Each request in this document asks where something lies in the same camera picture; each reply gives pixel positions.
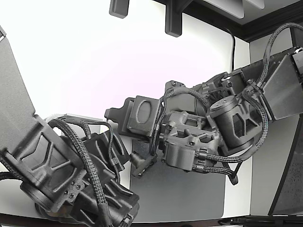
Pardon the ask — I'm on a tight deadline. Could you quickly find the black bracket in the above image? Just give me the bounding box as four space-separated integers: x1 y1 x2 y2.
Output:
108 0 130 18
165 0 183 38

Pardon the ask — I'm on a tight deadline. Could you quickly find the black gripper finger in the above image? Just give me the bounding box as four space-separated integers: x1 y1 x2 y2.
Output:
117 122 150 142
109 129 130 171
84 132 114 171

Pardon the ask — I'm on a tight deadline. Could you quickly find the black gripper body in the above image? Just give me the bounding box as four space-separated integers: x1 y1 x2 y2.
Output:
71 170 140 227
127 81 223 171

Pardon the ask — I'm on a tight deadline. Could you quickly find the gray mat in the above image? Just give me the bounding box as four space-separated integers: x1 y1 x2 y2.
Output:
129 139 226 219

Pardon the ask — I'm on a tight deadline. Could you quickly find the gripper finger with metal blade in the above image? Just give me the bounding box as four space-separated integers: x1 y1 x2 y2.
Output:
105 96 137 123

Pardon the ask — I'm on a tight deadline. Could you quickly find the dark side panel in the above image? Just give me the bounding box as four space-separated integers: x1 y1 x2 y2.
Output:
267 132 303 216

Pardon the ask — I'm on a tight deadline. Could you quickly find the black frame beam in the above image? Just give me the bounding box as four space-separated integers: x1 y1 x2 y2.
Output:
182 0 303 43

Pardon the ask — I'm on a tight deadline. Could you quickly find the braided black cable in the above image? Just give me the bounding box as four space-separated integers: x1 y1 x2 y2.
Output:
194 92 270 175
80 120 92 140
257 21 303 86
45 118 113 227
159 88 214 112

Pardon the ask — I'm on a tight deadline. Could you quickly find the black arm with wrist camera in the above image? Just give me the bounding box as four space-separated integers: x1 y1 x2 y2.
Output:
189 46 303 156

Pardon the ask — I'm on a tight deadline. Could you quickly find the thin black cable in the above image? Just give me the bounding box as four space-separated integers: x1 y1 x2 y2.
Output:
223 26 237 73

